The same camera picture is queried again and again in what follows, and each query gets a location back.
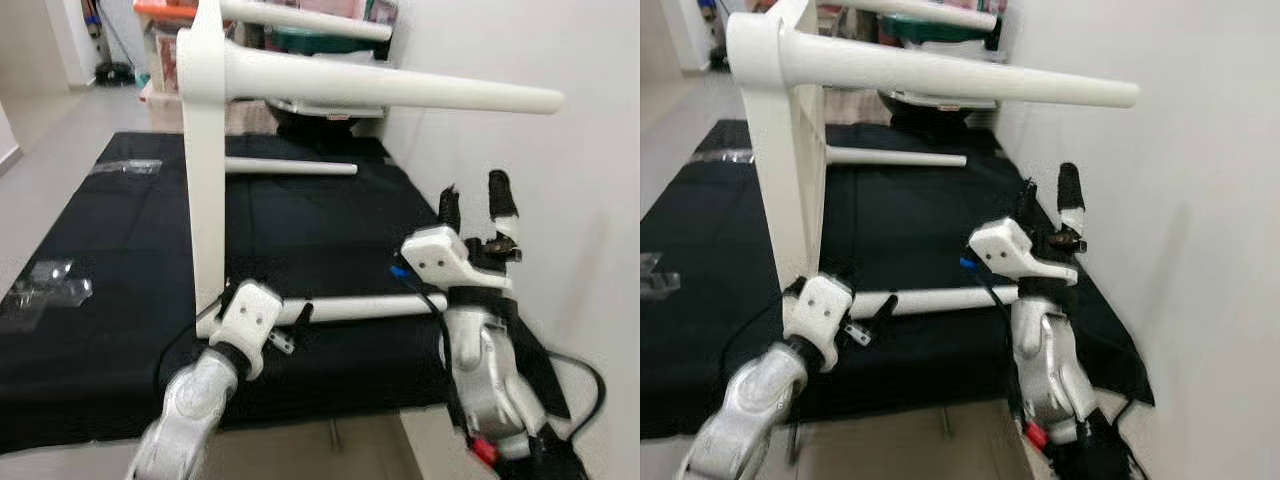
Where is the black round pan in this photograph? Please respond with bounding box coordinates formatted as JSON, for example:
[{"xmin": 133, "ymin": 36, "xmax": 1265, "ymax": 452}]
[
  {"xmin": 270, "ymin": 110, "xmax": 386, "ymax": 141},
  {"xmin": 885, "ymin": 95, "xmax": 1001, "ymax": 136}
]

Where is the black tablecloth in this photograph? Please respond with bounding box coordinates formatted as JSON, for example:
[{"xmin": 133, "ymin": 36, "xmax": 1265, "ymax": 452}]
[
  {"xmin": 0, "ymin": 130, "xmax": 571, "ymax": 456},
  {"xmin": 640, "ymin": 120, "xmax": 1156, "ymax": 441}
]

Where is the crumpled clear tape patch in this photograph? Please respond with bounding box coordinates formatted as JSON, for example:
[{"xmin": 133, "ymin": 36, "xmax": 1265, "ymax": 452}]
[
  {"xmin": 640, "ymin": 252, "xmax": 681, "ymax": 301},
  {"xmin": 0, "ymin": 260, "xmax": 93, "ymax": 326}
]

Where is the green lidded pot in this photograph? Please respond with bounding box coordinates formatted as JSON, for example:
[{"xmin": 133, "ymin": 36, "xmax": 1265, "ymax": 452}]
[
  {"xmin": 900, "ymin": 12, "xmax": 1001, "ymax": 48},
  {"xmin": 270, "ymin": 25, "xmax": 386, "ymax": 58}
]

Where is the beige textured cloth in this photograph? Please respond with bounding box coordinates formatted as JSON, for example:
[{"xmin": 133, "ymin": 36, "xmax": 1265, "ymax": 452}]
[{"xmin": 140, "ymin": 85, "xmax": 281, "ymax": 136}]

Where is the red printed cardboard box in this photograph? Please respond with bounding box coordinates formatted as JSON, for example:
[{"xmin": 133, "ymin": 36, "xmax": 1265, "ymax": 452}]
[{"xmin": 150, "ymin": 20, "xmax": 186, "ymax": 96}]

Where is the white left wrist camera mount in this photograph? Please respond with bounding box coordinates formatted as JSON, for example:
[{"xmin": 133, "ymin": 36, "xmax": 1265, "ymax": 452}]
[
  {"xmin": 210, "ymin": 280, "xmax": 284, "ymax": 376},
  {"xmin": 783, "ymin": 272, "xmax": 854, "ymax": 366}
]

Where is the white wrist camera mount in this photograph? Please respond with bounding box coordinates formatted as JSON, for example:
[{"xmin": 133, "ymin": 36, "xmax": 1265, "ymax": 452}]
[
  {"xmin": 400, "ymin": 225, "xmax": 513, "ymax": 293},
  {"xmin": 783, "ymin": 272, "xmax": 854, "ymax": 366},
  {"xmin": 968, "ymin": 215, "xmax": 1081, "ymax": 286},
  {"xmin": 210, "ymin": 280, "xmax": 284, "ymax": 376}
]

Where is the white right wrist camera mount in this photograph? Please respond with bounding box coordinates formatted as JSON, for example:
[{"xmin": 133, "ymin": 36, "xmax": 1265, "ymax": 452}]
[
  {"xmin": 400, "ymin": 225, "xmax": 513, "ymax": 293},
  {"xmin": 968, "ymin": 215, "xmax": 1081, "ymax": 286}
]

